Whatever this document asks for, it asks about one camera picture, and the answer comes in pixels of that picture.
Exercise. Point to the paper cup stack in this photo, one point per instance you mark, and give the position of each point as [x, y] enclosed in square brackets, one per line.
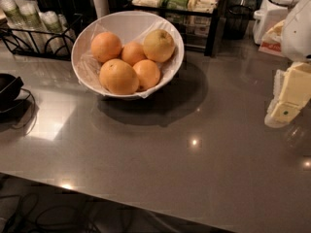
[15, 21]
[53, 25]
[34, 28]

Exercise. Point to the white appliance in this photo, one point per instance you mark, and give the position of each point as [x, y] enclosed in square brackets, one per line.
[266, 17]

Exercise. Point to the paper cup stack left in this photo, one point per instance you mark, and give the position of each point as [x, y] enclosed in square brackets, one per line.
[15, 21]

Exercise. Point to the large front left orange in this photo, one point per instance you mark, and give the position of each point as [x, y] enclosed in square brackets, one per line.
[118, 77]

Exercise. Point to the small middle orange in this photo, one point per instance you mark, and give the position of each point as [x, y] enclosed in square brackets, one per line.
[132, 53]

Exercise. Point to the black mesh basket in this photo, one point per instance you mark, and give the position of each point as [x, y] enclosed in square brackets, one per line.
[237, 19]

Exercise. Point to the white and red paper bag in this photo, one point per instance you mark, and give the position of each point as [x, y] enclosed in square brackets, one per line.
[271, 40]

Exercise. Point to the front right orange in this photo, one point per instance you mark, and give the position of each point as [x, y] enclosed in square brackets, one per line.
[148, 74]

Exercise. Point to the black device with cable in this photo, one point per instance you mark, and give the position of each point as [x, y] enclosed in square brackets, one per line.
[17, 104]

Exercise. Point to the black wire rack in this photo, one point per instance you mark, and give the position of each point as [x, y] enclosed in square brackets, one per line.
[11, 43]

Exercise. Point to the black shelf with packets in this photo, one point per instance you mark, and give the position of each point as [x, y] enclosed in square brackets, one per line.
[197, 20]

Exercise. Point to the orange at back left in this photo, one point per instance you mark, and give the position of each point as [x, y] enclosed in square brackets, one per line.
[105, 46]

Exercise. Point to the yellowish orange at back right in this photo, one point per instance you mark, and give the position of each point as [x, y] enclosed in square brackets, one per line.
[158, 45]

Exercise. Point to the white cylinder container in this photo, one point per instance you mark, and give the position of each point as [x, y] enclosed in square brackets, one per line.
[100, 0]

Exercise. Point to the paper cup stack middle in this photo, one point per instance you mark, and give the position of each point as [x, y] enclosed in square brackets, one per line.
[34, 28]

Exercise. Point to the paper cup stack right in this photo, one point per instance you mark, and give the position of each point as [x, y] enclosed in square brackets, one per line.
[53, 25]

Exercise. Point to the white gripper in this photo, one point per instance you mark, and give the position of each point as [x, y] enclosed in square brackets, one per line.
[298, 33]

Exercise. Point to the white bowl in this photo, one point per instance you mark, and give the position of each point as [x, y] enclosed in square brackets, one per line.
[121, 20]

